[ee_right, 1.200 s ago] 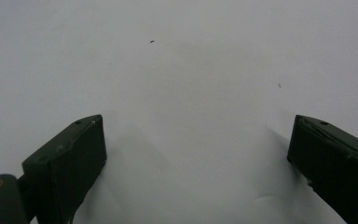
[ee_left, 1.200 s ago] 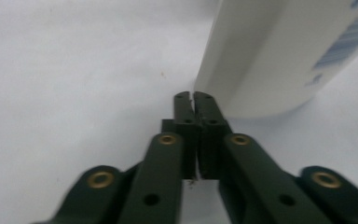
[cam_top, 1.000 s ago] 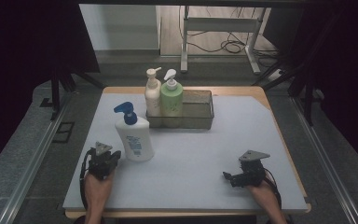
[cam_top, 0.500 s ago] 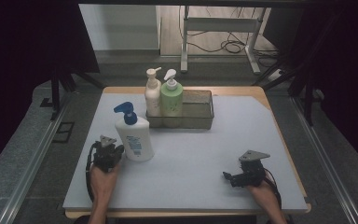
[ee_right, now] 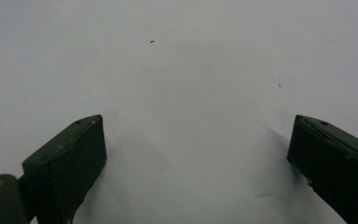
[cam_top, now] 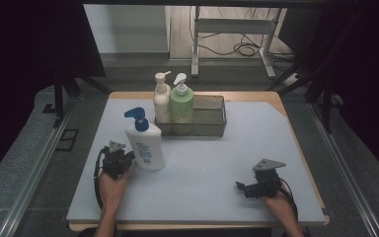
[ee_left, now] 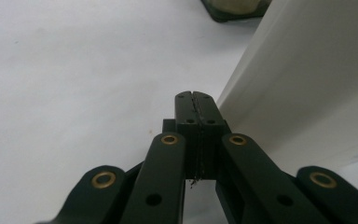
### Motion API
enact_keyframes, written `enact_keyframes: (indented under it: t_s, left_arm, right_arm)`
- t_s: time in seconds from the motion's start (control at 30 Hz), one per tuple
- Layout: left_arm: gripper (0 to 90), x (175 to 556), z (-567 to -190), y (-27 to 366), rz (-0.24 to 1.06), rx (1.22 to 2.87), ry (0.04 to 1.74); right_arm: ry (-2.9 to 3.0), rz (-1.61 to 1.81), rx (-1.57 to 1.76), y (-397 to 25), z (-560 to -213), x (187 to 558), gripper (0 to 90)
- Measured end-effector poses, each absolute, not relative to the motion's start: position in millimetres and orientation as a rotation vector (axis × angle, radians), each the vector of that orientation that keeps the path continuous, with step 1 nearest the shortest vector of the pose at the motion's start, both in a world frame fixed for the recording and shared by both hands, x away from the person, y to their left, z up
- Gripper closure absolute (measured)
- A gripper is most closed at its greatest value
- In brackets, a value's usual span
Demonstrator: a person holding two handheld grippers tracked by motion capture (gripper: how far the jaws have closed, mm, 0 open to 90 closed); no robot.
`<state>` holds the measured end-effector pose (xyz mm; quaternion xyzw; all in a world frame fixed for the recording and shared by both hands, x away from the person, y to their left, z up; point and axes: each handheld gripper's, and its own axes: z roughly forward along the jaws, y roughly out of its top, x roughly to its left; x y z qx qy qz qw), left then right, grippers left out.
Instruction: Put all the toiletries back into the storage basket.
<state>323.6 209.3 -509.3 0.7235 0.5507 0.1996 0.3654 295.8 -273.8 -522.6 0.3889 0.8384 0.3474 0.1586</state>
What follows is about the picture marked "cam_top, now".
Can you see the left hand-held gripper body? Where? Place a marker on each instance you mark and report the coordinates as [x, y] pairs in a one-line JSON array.
[[115, 163]]

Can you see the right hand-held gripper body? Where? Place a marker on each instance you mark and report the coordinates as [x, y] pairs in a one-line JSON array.
[[268, 182]]

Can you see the white bottle with blue pump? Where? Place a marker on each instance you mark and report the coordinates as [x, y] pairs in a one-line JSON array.
[[146, 148]]

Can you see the cream pump bottle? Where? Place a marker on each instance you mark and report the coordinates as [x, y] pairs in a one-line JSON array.
[[162, 102]]

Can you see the green bottle with white pump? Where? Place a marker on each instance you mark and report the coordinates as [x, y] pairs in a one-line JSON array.
[[181, 105]]

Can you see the clear grey storage tray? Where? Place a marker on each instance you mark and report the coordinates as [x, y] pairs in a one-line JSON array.
[[210, 115]]

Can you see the person's left hand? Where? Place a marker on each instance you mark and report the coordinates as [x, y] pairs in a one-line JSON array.
[[112, 189]]

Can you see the person's right hand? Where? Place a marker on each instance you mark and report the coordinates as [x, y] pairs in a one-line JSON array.
[[281, 205]]

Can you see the grey table mat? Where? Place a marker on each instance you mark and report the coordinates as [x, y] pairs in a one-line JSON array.
[[210, 171]]

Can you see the black metal stand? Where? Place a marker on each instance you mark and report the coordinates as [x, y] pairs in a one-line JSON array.
[[58, 98], [325, 108]]

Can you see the wooden table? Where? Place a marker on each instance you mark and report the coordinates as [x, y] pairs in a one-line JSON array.
[[243, 95]]

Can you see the white power strip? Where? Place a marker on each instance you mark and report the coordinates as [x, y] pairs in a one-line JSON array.
[[291, 79]]

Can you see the dark curtain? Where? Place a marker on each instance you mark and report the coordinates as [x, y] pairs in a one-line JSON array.
[[29, 65], [358, 65]]

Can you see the aluminium rail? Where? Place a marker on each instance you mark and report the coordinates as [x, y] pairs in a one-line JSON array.
[[36, 171], [345, 171]]

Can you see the white metal table frame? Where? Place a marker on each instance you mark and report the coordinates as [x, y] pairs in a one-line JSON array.
[[233, 25]]

